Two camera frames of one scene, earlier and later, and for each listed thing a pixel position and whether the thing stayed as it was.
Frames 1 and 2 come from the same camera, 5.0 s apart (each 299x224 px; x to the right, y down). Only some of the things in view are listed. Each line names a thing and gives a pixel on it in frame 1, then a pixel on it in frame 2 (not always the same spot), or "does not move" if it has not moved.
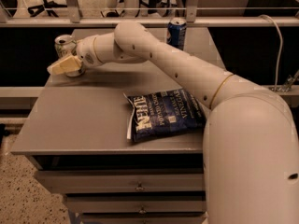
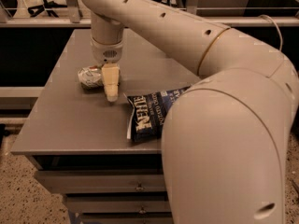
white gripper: x=85 y=52 → x=106 y=53
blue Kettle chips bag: x=163 y=113 does not move
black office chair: x=48 y=6 does not move
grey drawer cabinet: x=77 y=139 does not move
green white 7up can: x=65 y=48 → x=92 y=77
